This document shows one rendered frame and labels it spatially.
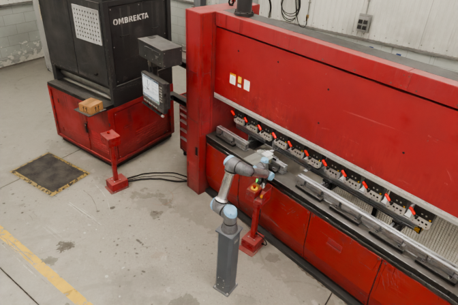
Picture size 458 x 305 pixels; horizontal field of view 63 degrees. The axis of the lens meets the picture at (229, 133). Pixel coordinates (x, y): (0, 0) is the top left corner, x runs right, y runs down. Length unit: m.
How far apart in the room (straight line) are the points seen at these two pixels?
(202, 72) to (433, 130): 2.31
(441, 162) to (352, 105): 0.75
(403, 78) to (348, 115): 0.55
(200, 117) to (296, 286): 2.05
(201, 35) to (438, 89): 2.25
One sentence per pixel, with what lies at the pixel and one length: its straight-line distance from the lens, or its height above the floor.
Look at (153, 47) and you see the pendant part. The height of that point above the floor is 1.93.
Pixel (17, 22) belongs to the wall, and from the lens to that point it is 9.59.
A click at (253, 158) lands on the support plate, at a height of 1.00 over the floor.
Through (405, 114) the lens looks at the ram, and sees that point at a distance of 2.96.
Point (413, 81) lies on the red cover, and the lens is 2.86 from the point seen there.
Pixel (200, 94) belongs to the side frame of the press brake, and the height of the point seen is 1.42.
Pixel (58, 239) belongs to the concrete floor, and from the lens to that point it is 4.64.
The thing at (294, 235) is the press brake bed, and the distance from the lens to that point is 4.03.
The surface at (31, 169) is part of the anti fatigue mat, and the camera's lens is 5.81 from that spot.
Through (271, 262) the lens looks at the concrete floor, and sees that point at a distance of 4.22.
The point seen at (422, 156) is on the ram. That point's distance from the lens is 3.02.
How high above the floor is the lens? 3.17
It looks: 31 degrees down
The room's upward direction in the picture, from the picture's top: 3 degrees clockwise
